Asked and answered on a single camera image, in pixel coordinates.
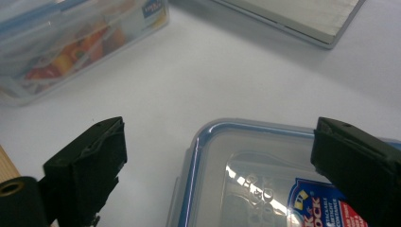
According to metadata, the large clear food container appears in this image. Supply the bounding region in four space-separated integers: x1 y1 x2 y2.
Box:
0 0 170 107

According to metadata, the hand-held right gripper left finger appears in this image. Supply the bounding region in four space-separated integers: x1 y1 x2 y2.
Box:
39 116 128 227

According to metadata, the small clear container blue seal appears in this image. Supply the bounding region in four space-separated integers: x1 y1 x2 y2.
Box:
166 118 401 227

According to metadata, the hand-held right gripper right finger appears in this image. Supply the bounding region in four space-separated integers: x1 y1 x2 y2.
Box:
310 116 401 227

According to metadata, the white wire rack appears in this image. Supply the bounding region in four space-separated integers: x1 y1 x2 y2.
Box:
168 0 368 50

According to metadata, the pale table mat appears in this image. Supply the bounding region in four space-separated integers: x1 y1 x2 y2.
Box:
0 0 401 227

